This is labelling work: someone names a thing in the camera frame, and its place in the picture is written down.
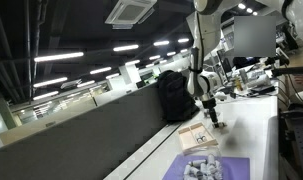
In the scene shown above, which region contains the black backpack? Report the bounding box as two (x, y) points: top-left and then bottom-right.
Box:
(157, 70), (199, 122)

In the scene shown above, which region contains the purple mat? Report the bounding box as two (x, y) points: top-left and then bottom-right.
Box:
(163, 154), (250, 180)

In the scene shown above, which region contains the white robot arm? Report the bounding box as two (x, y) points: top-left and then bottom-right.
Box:
(187, 0), (303, 128)

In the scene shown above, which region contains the grey partition wall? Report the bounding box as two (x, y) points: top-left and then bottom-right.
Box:
(0, 84), (166, 180)

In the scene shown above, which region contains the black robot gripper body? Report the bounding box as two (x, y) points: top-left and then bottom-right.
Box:
(202, 99), (218, 124)

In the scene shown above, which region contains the ceiling air conditioner unit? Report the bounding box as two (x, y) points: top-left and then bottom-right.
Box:
(105, 0), (157, 29)

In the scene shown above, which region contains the wooden divided tray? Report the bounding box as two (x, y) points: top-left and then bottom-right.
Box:
(178, 122), (218, 152)

